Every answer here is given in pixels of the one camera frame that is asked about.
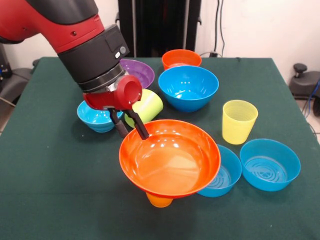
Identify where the orange cup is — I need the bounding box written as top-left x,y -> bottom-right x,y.
146,192 -> 174,208

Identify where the dark green table cloth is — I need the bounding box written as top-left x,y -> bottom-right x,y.
0,56 -> 320,240

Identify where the blue ring-patterned bowl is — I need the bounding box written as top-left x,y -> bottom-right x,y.
197,144 -> 243,198
239,138 -> 302,193

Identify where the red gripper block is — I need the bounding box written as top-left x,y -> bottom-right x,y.
82,74 -> 150,140

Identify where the black pedestal foot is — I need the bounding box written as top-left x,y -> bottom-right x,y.
0,67 -> 33,106
289,63 -> 320,100

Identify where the purple bowl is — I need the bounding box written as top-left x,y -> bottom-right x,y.
119,58 -> 156,90

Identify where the grey cable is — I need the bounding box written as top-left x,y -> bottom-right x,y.
0,96 -> 16,108

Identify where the large deep blue bowl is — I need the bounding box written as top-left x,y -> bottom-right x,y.
158,65 -> 220,113

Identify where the green cup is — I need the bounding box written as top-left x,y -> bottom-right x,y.
124,89 -> 164,129

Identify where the black equipment box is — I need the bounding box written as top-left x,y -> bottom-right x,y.
0,44 -> 13,87

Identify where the small light blue bowl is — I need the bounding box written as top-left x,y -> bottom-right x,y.
76,99 -> 125,133

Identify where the large orange bowl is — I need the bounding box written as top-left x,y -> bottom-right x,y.
118,119 -> 222,198

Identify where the blue cable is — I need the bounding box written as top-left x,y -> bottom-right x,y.
303,78 -> 320,118

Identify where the yellow cup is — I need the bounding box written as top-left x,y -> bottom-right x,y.
222,99 -> 259,145

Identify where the small red-orange bowl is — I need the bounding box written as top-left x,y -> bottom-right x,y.
161,49 -> 203,71

